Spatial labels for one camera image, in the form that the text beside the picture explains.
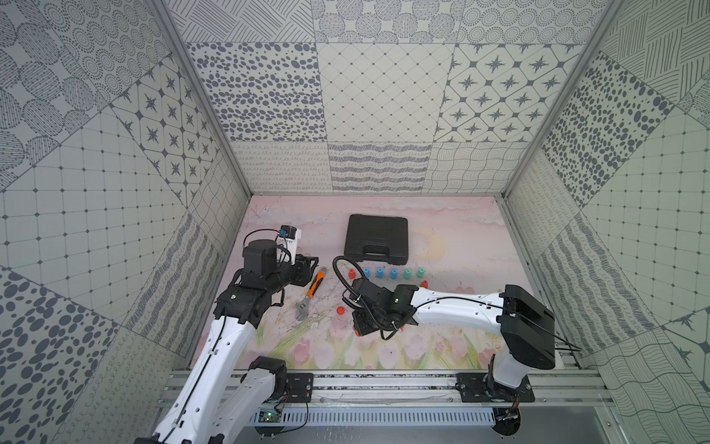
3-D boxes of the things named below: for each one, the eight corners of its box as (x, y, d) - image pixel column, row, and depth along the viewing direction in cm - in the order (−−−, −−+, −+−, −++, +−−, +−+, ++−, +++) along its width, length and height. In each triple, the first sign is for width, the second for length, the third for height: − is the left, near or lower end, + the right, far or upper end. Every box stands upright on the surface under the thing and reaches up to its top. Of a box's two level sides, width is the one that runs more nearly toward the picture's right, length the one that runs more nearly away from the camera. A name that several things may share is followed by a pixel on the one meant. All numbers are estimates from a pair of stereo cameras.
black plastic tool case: (344, 263, 101) (344, 256, 97) (347, 222, 114) (346, 214, 110) (410, 264, 101) (411, 257, 97) (405, 222, 114) (406, 215, 110)
